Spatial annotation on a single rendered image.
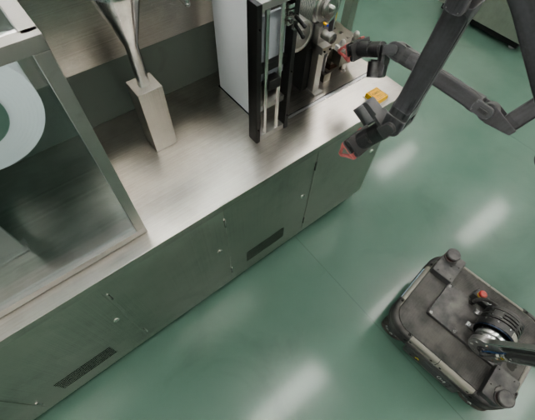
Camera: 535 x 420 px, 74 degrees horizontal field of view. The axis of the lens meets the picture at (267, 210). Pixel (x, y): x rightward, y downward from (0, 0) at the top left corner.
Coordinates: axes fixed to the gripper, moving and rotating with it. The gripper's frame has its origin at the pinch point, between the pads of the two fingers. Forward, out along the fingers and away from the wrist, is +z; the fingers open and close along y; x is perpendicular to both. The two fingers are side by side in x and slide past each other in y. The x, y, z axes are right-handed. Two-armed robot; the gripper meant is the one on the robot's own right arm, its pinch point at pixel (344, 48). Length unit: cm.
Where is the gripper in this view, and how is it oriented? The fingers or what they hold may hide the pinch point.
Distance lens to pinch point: 162.6
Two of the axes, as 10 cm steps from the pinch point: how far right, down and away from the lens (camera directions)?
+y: 8.0, -5.0, 3.4
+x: -2.6, -7.9, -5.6
